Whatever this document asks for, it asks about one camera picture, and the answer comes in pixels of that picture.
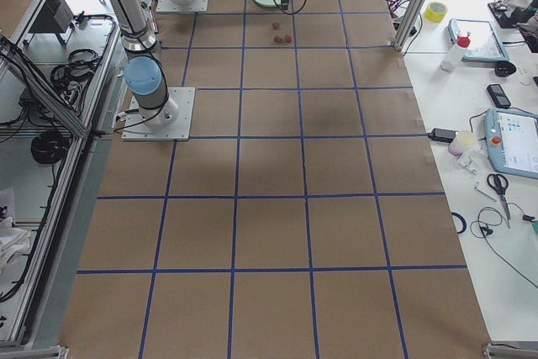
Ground teach pendant far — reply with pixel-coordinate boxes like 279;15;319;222
447;18;509;63

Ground black power adapter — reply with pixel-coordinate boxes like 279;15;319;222
427;128;457;144

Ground teach pendant near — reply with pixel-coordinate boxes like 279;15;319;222
483;108;537;179

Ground yellow tape roll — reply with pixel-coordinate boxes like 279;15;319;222
424;2;448;23

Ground black scissors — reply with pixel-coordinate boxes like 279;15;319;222
487;173;511;228

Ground teach pendant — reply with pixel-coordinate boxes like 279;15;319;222
447;18;509;63
483;108;537;179

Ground clear bottle red cap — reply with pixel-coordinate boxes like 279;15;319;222
440;33;471;72

